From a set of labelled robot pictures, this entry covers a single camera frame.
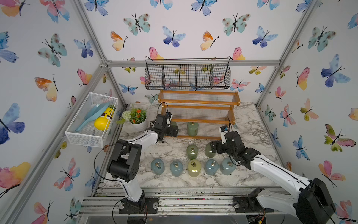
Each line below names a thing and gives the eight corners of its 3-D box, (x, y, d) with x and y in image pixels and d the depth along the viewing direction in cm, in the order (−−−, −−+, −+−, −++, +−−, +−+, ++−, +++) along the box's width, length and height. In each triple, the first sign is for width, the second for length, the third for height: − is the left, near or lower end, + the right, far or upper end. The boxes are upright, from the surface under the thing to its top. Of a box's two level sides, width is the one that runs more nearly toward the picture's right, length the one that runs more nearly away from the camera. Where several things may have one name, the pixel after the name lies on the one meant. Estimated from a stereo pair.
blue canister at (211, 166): (206, 175, 86) (207, 170, 79) (205, 164, 90) (206, 159, 83) (217, 175, 86) (219, 170, 79) (215, 164, 90) (218, 159, 83)
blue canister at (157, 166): (153, 174, 86) (150, 169, 79) (154, 164, 91) (151, 158, 83) (164, 174, 86) (162, 169, 79) (165, 164, 91) (163, 158, 83)
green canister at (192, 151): (186, 159, 92) (186, 153, 85) (186, 151, 96) (186, 144, 89) (197, 159, 92) (198, 153, 85) (197, 151, 96) (197, 144, 89)
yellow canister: (187, 177, 85) (187, 171, 78) (187, 165, 90) (187, 159, 83) (200, 177, 85) (202, 171, 78) (199, 165, 90) (201, 159, 83)
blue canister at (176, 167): (170, 176, 86) (169, 171, 79) (171, 166, 90) (170, 160, 83) (182, 176, 86) (182, 171, 79) (182, 166, 90) (182, 160, 83)
